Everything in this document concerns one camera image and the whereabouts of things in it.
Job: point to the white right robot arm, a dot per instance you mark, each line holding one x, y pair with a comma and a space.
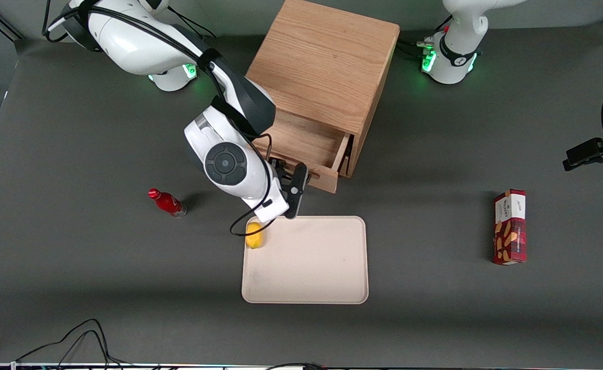
142, 46

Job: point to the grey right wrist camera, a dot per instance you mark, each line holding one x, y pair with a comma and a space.
294, 190

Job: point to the red cookie box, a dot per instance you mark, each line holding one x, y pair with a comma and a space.
509, 231

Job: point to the red bottle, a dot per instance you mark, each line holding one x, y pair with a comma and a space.
167, 203

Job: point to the yellow lemon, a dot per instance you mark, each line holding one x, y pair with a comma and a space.
255, 240

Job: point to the wooden drawer cabinet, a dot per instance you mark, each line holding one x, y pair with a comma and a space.
327, 56

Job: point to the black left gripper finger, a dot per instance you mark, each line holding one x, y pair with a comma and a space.
589, 161
589, 149

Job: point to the beige plastic tray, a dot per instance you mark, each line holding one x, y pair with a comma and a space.
311, 262

